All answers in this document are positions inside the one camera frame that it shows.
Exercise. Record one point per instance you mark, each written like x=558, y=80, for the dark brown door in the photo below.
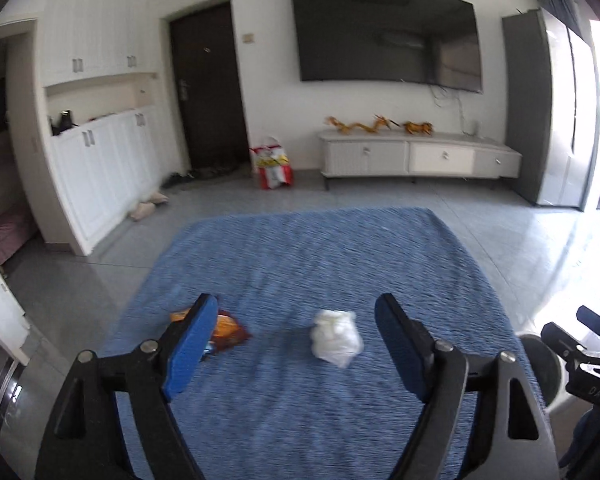
x=210, y=90

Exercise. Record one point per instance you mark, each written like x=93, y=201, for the red shopping bag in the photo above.
x=272, y=165

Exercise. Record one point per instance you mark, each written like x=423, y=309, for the white tissue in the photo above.
x=335, y=337

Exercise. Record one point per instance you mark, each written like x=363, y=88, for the orange snack packet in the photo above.
x=227, y=332

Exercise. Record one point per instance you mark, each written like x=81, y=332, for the golden dragon ornament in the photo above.
x=362, y=126

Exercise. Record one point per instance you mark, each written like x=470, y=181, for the black wall television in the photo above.
x=385, y=35

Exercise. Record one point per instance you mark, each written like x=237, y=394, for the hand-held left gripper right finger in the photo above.
x=400, y=350

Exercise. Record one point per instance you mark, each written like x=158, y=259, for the white trash bin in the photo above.
x=545, y=365

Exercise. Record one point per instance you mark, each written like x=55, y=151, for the blue table cloth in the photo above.
x=300, y=260

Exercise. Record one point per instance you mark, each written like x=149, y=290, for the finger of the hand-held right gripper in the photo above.
x=565, y=337
x=597, y=322

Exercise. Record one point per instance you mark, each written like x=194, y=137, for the white television cabinet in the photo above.
x=430, y=157

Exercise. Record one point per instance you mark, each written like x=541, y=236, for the white wall cupboard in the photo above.
x=100, y=160

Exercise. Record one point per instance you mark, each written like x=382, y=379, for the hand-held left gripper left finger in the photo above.
x=195, y=345

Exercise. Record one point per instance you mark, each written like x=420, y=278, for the golden tiger ornament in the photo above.
x=417, y=128

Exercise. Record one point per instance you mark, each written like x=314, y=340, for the dark shoes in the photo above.
x=180, y=180

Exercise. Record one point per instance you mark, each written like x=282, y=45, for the black item on shelf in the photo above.
x=65, y=122

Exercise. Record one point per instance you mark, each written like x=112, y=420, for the silver refrigerator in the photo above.
x=545, y=110

